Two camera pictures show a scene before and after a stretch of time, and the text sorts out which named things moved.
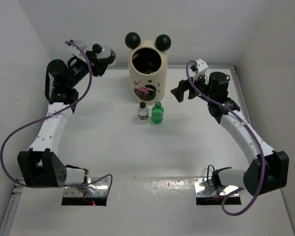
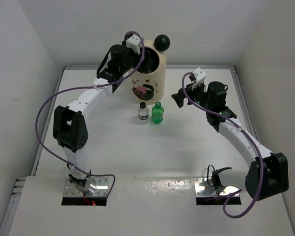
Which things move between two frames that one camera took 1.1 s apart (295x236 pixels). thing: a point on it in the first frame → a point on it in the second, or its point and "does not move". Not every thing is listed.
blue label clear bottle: x=143 y=113 does not move
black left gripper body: x=78 y=70 → x=131 y=58
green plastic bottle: x=157 y=112 does not move
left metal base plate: x=97 y=187 does not move
